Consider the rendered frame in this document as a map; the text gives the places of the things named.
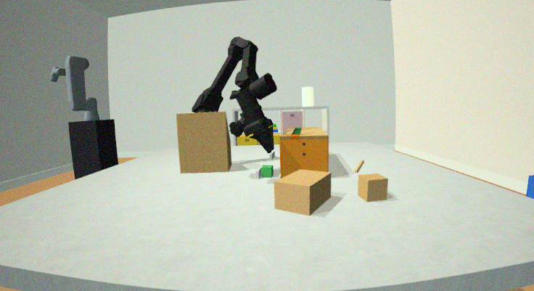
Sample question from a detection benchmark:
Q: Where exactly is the green block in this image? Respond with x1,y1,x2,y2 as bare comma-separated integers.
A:
261,165,274,178

